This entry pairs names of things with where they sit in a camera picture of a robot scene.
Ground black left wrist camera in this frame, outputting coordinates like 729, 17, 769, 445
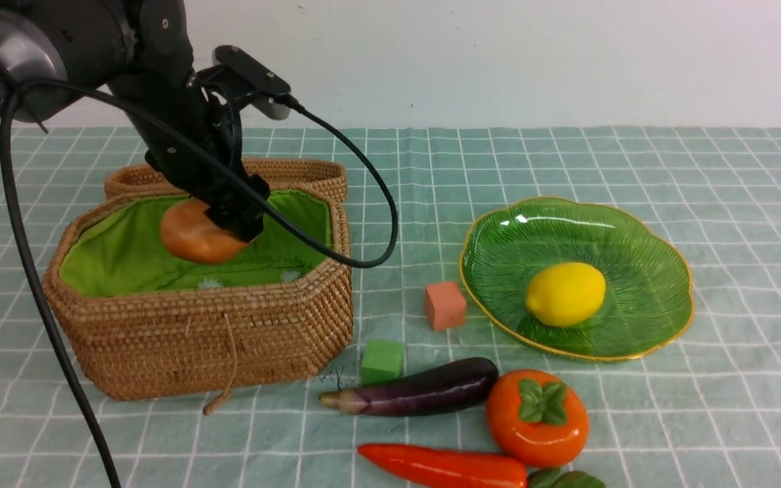
209, 45, 292, 121

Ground orange foam cube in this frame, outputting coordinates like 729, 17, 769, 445
424, 281, 467, 331

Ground black camera cable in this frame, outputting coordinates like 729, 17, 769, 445
0, 78, 399, 488

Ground green checkered tablecloth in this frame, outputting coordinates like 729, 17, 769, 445
0, 126, 781, 487

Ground green foam cube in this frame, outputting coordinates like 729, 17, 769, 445
360, 340, 404, 386

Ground brown toy potato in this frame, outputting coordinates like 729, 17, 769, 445
159, 198, 247, 265

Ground orange toy persimmon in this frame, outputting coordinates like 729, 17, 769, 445
485, 369, 590, 468

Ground woven wicker basket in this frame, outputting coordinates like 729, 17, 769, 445
43, 190, 354, 413

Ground purple toy eggplant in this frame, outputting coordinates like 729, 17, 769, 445
319, 357, 500, 418

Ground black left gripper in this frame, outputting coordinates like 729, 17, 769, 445
109, 69, 271, 243

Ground red toy carrot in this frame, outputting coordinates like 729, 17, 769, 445
358, 443, 607, 488

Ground green glass leaf plate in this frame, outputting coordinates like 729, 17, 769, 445
458, 197, 696, 363

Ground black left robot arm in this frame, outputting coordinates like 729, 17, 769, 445
0, 1, 290, 242

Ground yellow toy lemon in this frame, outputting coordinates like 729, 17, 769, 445
525, 262, 607, 328

